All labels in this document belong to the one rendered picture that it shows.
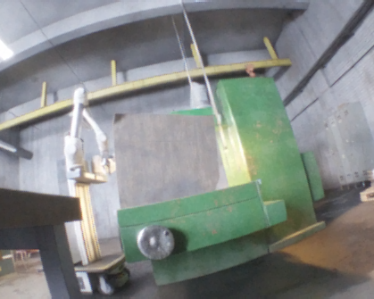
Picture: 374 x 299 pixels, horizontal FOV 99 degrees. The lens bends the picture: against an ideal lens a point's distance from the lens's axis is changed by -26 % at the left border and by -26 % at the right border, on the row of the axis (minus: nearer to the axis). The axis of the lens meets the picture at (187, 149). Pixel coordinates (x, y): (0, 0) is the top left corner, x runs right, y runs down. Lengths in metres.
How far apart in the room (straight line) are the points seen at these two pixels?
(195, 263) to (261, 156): 1.42
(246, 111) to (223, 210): 1.67
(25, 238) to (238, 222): 1.18
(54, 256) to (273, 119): 2.77
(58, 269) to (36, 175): 9.98
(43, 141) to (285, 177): 9.67
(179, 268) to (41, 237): 1.89
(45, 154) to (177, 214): 9.28
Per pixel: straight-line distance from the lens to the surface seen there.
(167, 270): 2.26
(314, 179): 3.19
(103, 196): 8.51
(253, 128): 2.71
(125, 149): 1.56
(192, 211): 1.31
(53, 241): 0.46
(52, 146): 10.13
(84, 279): 2.28
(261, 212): 1.46
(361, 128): 5.52
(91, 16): 5.77
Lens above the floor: 0.80
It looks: 14 degrees up
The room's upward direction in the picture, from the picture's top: 13 degrees counter-clockwise
